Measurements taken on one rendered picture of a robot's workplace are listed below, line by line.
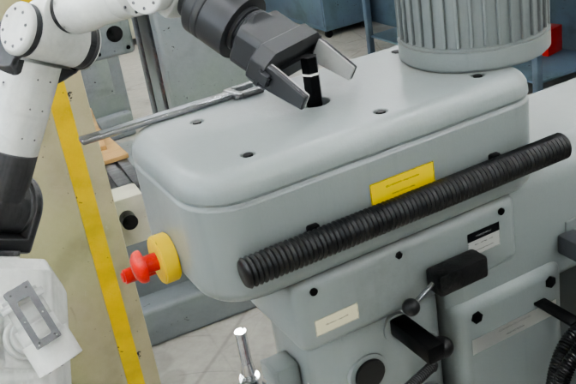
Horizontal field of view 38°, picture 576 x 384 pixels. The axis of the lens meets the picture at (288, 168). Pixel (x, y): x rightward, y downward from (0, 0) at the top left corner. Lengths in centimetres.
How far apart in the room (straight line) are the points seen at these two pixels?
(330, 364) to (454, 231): 23
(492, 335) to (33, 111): 73
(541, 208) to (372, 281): 28
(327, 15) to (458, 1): 742
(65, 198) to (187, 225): 193
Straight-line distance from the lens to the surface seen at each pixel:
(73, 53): 128
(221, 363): 384
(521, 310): 121
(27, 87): 129
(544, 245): 120
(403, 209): 94
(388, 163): 95
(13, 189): 133
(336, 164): 91
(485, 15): 105
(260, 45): 100
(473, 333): 116
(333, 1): 846
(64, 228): 286
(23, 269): 131
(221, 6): 104
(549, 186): 117
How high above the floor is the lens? 223
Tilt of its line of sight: 23 degrees down
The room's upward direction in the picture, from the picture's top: 9 degrees counter-clockwise
